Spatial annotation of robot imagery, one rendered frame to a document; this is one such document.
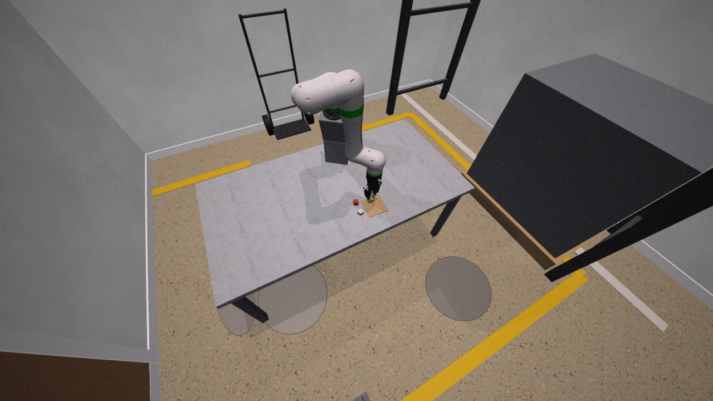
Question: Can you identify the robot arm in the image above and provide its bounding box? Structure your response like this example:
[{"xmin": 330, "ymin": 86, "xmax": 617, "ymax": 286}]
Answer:
[{"xmin": 291, "ymin": 70, "xmax": 386, "ymax": 183}]

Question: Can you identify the tan mat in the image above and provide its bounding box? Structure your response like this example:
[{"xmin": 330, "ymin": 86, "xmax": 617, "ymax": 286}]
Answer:
[{"xmin": 361, "ymin": 195, "xmax": 388, "ymax": 217}]

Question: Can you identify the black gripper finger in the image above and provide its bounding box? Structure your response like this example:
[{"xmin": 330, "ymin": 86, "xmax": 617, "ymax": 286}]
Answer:
[
  {"xmin": 372, "ymin": 182, "xmax": 382, "ymax": 200},
  {"xmin": 363, "ymin": 186, "xmax": 374, "ymax": 203}
]

